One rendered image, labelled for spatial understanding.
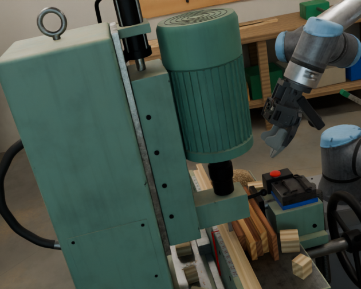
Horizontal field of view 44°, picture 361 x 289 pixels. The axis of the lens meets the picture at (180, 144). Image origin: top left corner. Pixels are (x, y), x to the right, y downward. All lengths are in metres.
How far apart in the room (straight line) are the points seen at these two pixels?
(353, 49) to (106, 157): 0.71
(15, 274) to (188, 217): 2.07
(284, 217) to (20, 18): 3.64
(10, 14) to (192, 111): 3.67
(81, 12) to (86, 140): 3.48
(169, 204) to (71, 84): 0.36
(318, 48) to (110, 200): 0.62
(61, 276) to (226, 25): 2.18
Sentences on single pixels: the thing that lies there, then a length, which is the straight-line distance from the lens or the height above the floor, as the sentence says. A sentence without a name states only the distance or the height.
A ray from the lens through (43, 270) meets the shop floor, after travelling 2.95.
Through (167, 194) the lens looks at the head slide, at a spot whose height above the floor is 1.14.
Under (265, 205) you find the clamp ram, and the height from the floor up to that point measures 0.96.
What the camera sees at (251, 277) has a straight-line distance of 1.07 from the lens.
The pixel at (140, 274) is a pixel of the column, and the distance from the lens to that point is 1.09.
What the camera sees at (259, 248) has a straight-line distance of 1.17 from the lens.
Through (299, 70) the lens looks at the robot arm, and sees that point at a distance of 1.16.
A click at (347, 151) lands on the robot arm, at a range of 1.73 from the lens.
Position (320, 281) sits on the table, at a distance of 1.11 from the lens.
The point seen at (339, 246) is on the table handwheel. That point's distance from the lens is 1.34.
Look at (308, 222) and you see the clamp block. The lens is 1.28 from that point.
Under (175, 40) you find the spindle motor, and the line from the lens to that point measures 0.91.
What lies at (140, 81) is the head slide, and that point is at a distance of 0.92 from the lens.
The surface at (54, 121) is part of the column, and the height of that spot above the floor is 1.39.
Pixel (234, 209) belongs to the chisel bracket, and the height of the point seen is 1.03.
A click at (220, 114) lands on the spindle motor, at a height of 1.31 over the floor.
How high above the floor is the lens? 1.66
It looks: 24 degrees down
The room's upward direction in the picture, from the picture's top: 12 degrees counter-clockwise
